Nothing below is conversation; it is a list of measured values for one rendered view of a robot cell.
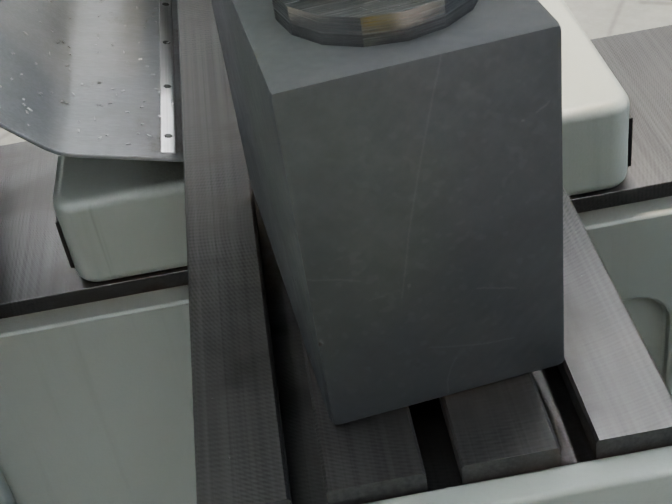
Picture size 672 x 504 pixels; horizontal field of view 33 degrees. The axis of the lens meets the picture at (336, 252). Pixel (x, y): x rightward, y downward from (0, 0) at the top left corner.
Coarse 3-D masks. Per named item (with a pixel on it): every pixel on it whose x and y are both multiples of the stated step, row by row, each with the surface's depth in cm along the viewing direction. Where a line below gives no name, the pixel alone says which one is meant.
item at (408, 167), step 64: (256, 0) 50; (320, 0) 46; (384, 0) 45; (448, 0) 45; (512, 0) 46; (256, 64) 46; (320, 64) 44; (384, 64) 44; (448, 64) 44; (512, 64) 45; (256, 128) 54; (320, 128) 45; (384, 128) 45; (448, 128) 46; (512, 128) 47; (256, 192) 67; (320, 192) 46; (384, 192) 47; (448, 192) 48; (512, 192) 49; (320, 256) 48; (384, 256) 49; (448, 256) 50; (512, 256) 51; (320, 320) 50; (384, 320) 51; (448, 320) 52; (512, 320) 53; (320, 384) 55; (384, 384) 54; (448, 384) 55
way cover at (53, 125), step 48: (0, 0) 100; (96, 0) 111; (144, 0) 112; (0, 48) 94; (48, 48) 99; (96, 48) 103; (144, 48) 104; (0, 96) 88; (48, 96) 93; (96, 96) 96; (144, 96) 97; (48, 144) 88; (96, 144) 90; (144, 144) 91
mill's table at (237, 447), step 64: (192, 0) 95; (192, 64) 86; (192, 128) 78; (192, 192) 72; (192, 256) 67; (256, 256) 66; (576, 256) 62; (192, 320) 62; (256, 320) 62; (576, 320) 58; (192, 384) 58; (256, 384) 58; (512, 384) 55; (576, 384) 55; (640, 384) 54; (256, 448) 54; (320, 448) 54; (384, 448) 53; (448, 448) 56; (512, 448) 52; (576, 448) 55; (640, 448) 53
